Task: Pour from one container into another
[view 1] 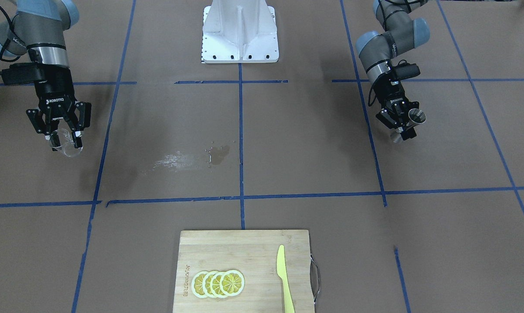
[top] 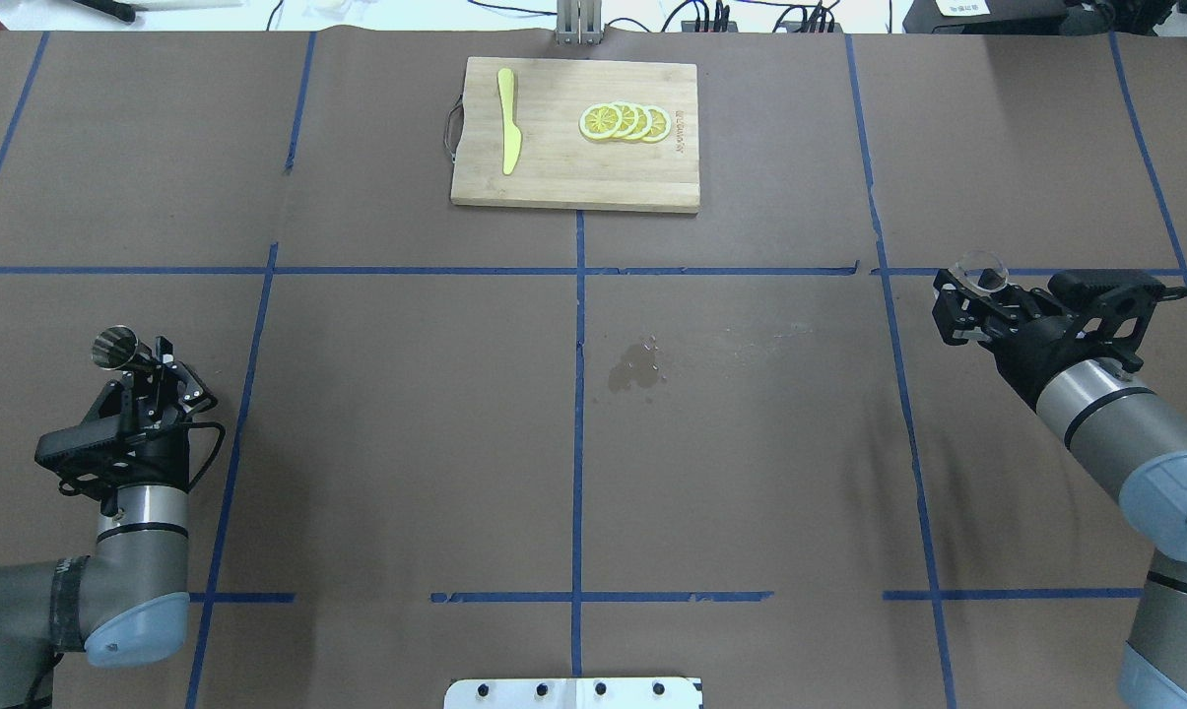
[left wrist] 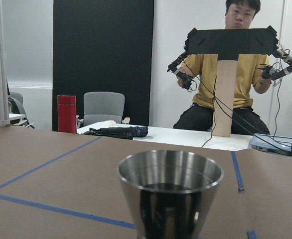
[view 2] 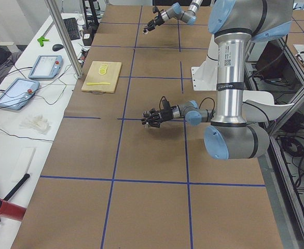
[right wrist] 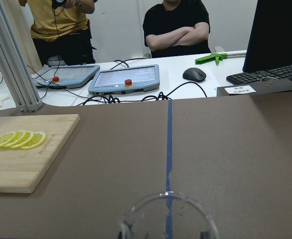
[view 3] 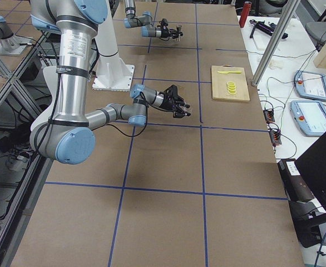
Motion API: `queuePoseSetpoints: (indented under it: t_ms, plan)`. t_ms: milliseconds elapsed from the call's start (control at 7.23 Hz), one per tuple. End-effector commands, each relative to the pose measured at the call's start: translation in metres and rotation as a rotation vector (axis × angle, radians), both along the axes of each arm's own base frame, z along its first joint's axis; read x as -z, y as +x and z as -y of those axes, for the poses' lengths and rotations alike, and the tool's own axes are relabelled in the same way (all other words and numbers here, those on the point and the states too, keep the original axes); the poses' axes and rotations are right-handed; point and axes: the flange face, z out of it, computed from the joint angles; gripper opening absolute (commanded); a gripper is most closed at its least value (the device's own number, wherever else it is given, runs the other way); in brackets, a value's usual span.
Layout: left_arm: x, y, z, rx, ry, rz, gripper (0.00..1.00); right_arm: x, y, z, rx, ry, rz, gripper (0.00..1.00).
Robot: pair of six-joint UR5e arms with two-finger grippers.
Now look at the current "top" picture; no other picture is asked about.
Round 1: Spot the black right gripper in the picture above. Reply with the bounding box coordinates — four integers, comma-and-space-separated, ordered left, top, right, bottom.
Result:
931, 270, 1083, 409

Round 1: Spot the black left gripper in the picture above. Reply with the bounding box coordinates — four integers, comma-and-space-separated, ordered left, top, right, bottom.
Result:
81, 337, 220, 488

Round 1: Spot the clear glass cup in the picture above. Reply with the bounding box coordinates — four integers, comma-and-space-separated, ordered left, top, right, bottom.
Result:
948, 248, 1009, 297

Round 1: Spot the steel jigger measuring cup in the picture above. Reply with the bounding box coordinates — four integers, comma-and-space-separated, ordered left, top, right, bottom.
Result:
90, 327, 161, 375

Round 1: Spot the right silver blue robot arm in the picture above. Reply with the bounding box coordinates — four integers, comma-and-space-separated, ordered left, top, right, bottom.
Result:
932, 264, 1187, 708

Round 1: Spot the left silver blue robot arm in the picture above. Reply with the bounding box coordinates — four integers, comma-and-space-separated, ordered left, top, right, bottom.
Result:
0, 327, 218, 708

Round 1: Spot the black computer box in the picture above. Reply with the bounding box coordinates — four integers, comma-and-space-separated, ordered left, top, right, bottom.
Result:
902, 1, 1105, 36

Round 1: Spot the lemon slice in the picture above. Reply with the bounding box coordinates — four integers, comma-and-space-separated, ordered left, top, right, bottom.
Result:
626, 105, 653, 141
612, 100, 645, 140
578, 102, 622, 141

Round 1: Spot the yellow plastic knife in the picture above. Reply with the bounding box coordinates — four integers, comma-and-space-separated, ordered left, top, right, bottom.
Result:
495, 67, 522, 176

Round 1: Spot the bamboo cutting board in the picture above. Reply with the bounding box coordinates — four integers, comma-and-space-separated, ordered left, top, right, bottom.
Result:
450, 55, 702, 214

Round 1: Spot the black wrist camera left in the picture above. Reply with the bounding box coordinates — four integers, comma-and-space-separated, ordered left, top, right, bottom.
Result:
33, 418, 132, 501

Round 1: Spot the black handled tool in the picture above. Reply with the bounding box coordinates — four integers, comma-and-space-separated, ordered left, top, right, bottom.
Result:
72, 0, 138, 26

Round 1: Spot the aluminium frame post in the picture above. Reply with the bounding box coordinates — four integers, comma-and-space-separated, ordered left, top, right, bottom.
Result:
556, 0, 605, 46

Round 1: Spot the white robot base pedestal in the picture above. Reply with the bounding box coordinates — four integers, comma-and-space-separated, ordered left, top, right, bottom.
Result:
443, 677, 704, 708

